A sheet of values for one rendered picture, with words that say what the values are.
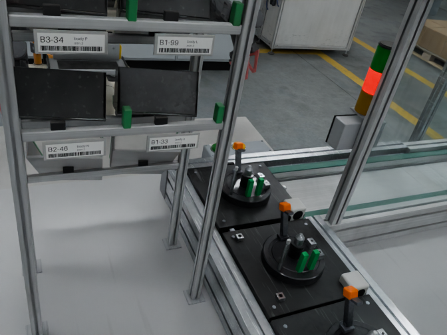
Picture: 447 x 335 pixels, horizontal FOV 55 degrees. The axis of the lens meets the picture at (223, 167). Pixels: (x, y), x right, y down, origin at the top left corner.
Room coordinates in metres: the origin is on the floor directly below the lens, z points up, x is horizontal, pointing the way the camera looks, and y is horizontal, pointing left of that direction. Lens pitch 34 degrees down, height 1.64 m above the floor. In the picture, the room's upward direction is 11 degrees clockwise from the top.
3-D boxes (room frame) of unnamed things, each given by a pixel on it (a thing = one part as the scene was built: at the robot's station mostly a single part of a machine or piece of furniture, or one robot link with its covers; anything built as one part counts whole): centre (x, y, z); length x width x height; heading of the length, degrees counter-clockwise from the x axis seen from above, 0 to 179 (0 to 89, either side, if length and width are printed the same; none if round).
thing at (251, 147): (1.15, -0.03, 0.93); 0.21 x 0.07 x 0.06; 119
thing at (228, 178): (0.92, -0.06, 0.98); 0.14 x 0.14 x 0.02
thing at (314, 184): (1.05, -0.34, 0.91); 0.84 x 0.28 x 0.10; 119
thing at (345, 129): (0.91, -0.29, 1.29); 0.12 x 0.05 x 0.25; 119
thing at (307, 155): (1.19, -0.23, 0.91); 0.89 x 0.06 x 0.11; 119
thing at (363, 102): (0.91, -0.29, 1.28); 0.05 x 0.05 x 0.05
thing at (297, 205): (0.89, -0.20, 0.97); 0.05 x 0.05 x 0.04; 29
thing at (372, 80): (0.91, -0.29, 1.33); 0.05 x 0.05 x 0.05
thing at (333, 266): (0.70, -0.19, 1.01); 0.24 x 0.24 x 0.13; 29
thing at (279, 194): (0.92, -0.06, 0.96); 0.24 x 0.24 x 0.02; 29
